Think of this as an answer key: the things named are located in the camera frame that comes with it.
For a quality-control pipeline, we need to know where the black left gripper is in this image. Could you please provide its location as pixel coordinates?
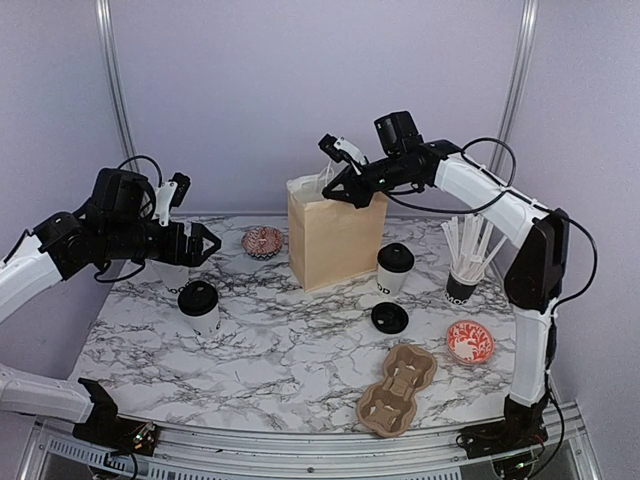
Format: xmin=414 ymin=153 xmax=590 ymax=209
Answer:
xmin=103 ymin=219 xmax=221 ymax=266

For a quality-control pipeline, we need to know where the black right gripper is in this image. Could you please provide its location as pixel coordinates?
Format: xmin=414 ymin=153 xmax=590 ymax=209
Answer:
xmin=322 ymin=153 xmax=417 ymax=208

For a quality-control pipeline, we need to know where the stack of white cups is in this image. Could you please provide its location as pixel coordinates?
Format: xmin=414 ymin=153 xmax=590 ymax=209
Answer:
xmin=152 ymin=262 xmax=189 ymax=295

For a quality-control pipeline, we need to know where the brown paper takeout bag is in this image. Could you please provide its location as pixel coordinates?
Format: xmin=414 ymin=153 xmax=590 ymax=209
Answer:
xmin=286 ymin=166 xmax=388 ymax=291

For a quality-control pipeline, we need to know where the black coffee cup lid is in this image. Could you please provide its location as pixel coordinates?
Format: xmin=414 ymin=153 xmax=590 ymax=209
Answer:
xmin=377 ymin=242 xmax=415 ymax=274

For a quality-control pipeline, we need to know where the brown cardboard cup carrier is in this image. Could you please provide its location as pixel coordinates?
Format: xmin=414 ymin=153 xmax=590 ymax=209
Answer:
xmin=356 ymin=344 xmax=438 ymax=438

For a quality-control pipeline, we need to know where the white paper coffee cup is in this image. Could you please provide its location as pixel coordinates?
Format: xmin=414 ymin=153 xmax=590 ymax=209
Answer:
xmin=377 ymin=265 xmax=410 ymax=297

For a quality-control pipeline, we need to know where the right arm base board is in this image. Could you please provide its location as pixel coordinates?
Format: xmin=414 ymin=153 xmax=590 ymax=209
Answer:
xmin=456 ymin=419 xmax=548 ymax=459

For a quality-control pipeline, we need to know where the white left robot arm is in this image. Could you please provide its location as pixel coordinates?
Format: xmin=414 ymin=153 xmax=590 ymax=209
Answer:
xmin=1 ymin=168 xmax=221 ymax=445

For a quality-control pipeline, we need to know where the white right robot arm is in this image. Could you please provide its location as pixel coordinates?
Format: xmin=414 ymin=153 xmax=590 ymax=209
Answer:
xmin=318 ymin=111 xmax=569 ymax=408

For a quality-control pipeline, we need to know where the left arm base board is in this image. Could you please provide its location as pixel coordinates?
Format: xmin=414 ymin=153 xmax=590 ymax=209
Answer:
xmin=72 ymin=417 xmax=160 ymax=456

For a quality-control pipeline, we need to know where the red patterned bowl left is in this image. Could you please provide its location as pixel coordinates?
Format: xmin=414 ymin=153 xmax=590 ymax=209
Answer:
xmin=241 ymin=226 xmax=284 ymax=260

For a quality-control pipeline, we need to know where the stack of black lids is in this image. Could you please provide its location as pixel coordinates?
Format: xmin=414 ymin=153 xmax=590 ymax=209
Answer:
xmin=371 ymin=302 xmax=409 ymax=335

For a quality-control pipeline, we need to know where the black cup holding straws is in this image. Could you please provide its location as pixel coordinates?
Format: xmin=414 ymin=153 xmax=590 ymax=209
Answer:
xmin=445 ymin=270 xmax=482 ymax=305

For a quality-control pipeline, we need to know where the red floral bowl right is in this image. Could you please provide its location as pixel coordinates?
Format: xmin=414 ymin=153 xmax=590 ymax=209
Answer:
xmin=446 ymin=320 xmax=495 ymax=365

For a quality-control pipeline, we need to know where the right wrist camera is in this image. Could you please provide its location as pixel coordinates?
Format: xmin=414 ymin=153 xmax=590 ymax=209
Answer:
xmin=318 ymin=133 xmax=369 ymax=165

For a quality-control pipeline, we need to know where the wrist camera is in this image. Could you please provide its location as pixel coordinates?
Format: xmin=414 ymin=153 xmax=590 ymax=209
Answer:
xmin=153 ymin=172 xmax=191 ymax=227
xmin=318 ymin=133 xmax=369 ymax=165

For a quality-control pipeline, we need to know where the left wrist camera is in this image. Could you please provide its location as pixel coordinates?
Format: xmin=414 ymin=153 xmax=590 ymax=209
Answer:
xmin=153 ymin=172 xmax=191 ymax=227

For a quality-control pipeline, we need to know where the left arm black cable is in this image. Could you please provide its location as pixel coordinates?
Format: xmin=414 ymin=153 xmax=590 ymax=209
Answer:
xmin=4 ymin=154 xmax=164 ymax=281

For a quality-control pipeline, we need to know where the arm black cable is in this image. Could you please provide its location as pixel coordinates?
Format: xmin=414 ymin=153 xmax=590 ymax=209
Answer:
xmin=384 ymin=137 xmax=599 ymax=306
xmin=4 ymin=154 xmax=164 ymax=281

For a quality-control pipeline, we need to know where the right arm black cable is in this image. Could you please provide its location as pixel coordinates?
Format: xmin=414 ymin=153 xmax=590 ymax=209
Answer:
xmin=384 ymin=137 xmax=599 ymax=306

